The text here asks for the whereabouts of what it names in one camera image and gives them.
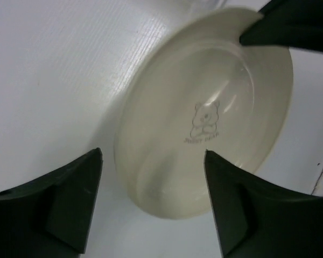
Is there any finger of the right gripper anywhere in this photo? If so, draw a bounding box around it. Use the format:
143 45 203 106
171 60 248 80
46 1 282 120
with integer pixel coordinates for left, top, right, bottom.
239 0 323 53

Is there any cream plate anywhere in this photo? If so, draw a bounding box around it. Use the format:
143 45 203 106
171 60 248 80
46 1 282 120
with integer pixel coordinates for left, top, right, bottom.
114 7 293 219

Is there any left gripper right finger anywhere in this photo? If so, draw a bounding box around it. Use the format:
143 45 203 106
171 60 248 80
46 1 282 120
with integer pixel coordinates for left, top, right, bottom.
204 150 323 257

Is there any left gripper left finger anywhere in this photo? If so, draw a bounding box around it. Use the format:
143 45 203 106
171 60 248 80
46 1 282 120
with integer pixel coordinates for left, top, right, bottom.
0 148 103 257

